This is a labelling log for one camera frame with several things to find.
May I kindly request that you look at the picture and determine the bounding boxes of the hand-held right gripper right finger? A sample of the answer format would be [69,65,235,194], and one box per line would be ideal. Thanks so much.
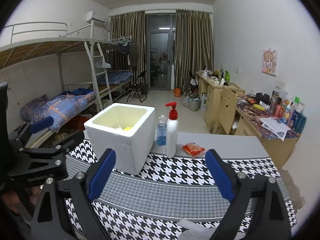
[205,149,293,240]

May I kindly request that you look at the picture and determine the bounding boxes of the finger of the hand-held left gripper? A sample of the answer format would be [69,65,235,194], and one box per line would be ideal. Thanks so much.
[14,116,54,143]
[7,130,85,182]

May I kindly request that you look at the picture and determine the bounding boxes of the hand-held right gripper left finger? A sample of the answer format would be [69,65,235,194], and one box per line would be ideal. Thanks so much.
[31,148,117,240]

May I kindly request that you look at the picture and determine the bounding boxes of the white foam box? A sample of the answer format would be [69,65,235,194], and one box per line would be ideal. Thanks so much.
[84,102,156,176]

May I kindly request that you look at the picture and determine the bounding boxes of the person's left hand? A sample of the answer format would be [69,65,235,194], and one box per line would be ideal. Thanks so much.
[0,189,42,215]

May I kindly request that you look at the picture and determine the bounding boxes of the blue plaid quilt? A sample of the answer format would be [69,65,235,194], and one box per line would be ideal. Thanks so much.
[20,87,97,133]

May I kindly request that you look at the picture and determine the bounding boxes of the red snack packet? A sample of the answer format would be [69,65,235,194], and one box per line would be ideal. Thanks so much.
[181,142,206,158]

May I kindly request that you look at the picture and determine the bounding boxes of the large wooden desk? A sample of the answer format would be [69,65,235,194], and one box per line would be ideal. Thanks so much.
[234,94,301,171]

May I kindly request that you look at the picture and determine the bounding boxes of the houndstooth tablecloth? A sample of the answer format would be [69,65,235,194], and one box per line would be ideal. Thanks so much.
[60,139,298,240]

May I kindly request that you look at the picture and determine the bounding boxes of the white red pump bottle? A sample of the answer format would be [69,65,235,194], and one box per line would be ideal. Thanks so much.
[165,102,179,159]

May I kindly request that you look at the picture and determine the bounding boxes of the wooden chair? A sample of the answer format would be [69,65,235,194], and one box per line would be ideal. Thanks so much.
[214,86,238,136]

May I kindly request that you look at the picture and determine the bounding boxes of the patterned desk cover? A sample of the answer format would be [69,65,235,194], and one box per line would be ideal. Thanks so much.
[236,94,301,141]

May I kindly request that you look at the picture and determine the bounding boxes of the white bed ladder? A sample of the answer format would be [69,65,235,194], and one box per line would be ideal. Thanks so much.
[84,40,113,112]

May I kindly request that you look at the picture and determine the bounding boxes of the printed paper sheets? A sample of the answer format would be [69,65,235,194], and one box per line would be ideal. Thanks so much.
[260,116,292,141]

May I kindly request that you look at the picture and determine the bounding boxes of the blue spray bottle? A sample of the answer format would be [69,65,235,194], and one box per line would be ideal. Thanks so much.
[156,115,168,146]

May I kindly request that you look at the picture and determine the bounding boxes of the small wooden desk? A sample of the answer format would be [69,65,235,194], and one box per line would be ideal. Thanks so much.
[195,71,246,131]

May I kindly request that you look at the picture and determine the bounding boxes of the grey bucket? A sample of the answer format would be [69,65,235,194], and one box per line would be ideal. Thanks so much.
[183,95,202,112]

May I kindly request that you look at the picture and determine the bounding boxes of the blue mattress cover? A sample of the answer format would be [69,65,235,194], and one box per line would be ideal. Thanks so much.
[96,69,134,86]

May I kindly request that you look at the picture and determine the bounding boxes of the white metal bunk bed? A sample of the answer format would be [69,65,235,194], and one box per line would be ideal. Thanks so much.
[0,21,113,153]
[91,19,135,101]

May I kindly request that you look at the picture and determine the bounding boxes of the black pouch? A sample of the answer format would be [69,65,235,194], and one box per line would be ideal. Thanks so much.
[255,92,271,104]

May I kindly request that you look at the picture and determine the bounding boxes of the dark thermos flask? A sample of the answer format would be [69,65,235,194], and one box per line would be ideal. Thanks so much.
[270,90,279,111]

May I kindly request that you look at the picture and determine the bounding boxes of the row of toiletry bottles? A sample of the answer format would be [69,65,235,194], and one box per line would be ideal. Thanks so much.
[275,96,307,134]

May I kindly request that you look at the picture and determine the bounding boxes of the folded black chair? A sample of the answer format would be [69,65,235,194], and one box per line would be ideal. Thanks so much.
[183,71,199,96]

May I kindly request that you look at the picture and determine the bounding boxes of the hanging dark clothes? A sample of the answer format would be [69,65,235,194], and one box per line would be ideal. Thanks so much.
[117,39,138,68]

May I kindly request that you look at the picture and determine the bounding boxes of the white air conditioner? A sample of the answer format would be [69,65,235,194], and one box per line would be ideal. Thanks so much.
[86,11,106,25]

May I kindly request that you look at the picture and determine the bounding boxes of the brown curtain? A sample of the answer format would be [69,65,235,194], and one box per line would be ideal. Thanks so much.
[175,9,214,91]
[109,10,146,81]

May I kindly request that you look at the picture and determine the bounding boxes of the glass balcony door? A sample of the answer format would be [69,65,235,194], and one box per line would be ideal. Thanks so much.
[145,14,177,91]

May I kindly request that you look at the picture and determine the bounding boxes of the pink wall poster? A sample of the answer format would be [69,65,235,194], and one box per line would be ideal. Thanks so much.
[261,47,279,77]

